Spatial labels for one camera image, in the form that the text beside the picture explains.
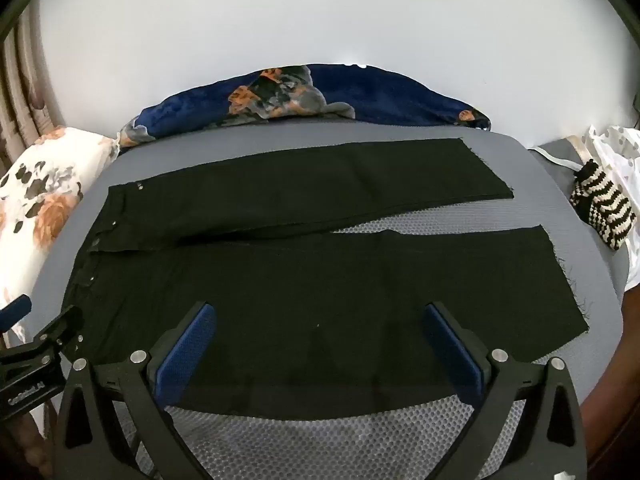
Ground white patterned cloth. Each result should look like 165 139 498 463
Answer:
585 124 640 292

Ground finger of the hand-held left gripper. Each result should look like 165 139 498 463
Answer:
0 296 32 333
24 304 84 361

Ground white floral pillow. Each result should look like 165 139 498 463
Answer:
0 126 121 351

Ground grey mesh bed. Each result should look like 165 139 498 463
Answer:
52 122 632 480

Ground person's leg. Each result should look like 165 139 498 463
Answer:
582 287 640 480

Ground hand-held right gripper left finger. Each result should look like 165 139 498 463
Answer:
52 301 236 480

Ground grey cushion with white trim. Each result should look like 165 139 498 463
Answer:
529 135 597 177

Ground blue floral blanket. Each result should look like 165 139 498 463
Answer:
119 63 493 149

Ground black pants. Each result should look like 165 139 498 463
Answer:
59 137 590 422

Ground beige curtain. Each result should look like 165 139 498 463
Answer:
0 0 67 173

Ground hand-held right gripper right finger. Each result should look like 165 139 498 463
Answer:
424 301 588 480

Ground black and white striped knit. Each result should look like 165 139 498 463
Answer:
570 159 637 252

